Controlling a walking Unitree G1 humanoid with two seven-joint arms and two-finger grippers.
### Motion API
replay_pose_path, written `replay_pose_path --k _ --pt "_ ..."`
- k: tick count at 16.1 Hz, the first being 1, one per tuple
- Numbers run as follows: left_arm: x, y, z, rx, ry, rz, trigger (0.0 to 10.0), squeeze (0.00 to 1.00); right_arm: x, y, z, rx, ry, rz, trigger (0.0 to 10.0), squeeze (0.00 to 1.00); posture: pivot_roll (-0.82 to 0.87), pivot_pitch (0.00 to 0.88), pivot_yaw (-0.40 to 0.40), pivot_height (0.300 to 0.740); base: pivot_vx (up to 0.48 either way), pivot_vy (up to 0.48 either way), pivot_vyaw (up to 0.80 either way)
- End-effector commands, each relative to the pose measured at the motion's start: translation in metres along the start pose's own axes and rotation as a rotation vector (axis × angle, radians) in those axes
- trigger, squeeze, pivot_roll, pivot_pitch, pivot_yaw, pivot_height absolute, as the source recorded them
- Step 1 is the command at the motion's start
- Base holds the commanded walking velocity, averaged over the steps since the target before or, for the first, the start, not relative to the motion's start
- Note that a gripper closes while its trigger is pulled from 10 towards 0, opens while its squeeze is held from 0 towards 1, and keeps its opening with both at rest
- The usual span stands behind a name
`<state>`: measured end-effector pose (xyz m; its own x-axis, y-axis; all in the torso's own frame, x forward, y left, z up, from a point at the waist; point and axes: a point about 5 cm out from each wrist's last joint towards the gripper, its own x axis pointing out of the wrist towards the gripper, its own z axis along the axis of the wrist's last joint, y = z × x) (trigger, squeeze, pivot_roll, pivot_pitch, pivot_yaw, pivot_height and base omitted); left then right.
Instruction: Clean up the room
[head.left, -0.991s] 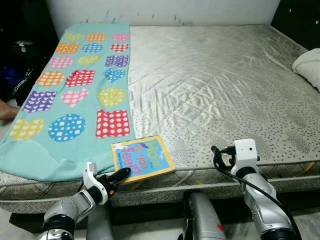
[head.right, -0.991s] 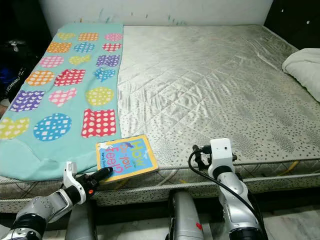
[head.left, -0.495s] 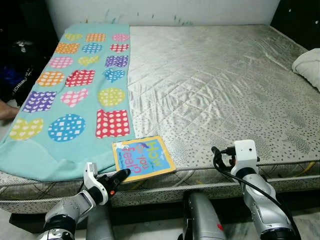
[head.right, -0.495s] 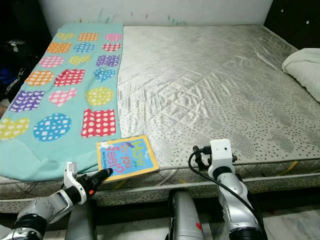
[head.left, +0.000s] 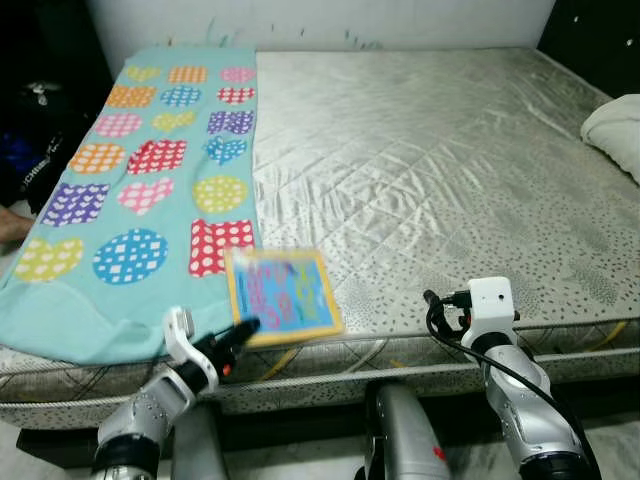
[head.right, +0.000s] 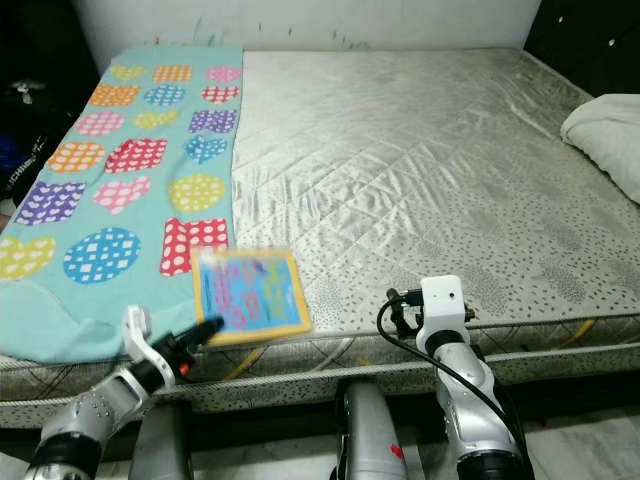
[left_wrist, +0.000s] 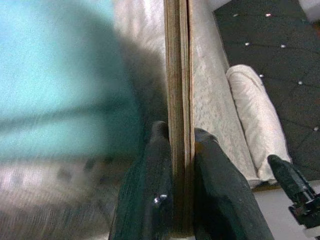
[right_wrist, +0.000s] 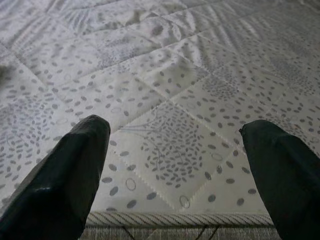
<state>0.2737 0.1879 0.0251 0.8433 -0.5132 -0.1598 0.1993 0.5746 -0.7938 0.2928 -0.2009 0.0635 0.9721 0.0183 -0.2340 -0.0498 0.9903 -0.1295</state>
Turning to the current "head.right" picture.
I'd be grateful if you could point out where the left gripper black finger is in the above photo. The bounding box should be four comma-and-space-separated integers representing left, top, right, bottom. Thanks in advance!
174, 315, 227, 353

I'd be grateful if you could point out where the yellow blue children's book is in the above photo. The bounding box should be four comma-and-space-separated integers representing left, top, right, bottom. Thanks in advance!
192, 245, 314, 349

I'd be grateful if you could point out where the white pillow with print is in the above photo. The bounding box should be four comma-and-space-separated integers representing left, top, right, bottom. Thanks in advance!
560, 93, 640, 207

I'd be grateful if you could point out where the silver left robot leg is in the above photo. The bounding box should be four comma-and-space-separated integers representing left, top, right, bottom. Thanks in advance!
128, 400, 197, 480

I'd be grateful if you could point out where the silver robot leg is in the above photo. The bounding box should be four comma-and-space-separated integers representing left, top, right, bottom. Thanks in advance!
128, 400, 197, 480
335, 380, 412, 480

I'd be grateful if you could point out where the silver right robot leg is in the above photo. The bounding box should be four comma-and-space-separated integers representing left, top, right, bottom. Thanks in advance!
335, 380, 412, 480

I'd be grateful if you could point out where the quilted beige spotted mattress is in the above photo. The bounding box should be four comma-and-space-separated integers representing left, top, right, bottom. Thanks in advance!
0, 45, 640, 432

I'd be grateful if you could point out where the teal blanket with coloured patches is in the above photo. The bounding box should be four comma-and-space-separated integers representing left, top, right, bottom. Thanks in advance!
0, 45, 247, 364

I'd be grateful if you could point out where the black bag pile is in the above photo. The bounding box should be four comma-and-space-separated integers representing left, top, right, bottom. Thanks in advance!
0, 80, 77, 202

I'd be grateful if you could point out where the black tufted studded headboard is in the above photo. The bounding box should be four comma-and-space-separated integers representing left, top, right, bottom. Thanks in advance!
523, 0, 640, 101

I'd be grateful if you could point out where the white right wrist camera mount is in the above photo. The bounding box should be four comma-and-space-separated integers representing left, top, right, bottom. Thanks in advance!
418, 275, 467, 346

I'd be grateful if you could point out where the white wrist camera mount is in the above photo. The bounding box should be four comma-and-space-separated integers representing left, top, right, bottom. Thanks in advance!
418, 275, 467, 346
122, 305, 154, 367

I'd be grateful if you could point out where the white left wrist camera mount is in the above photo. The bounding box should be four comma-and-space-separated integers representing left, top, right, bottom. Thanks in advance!
122, 305, 154, 367

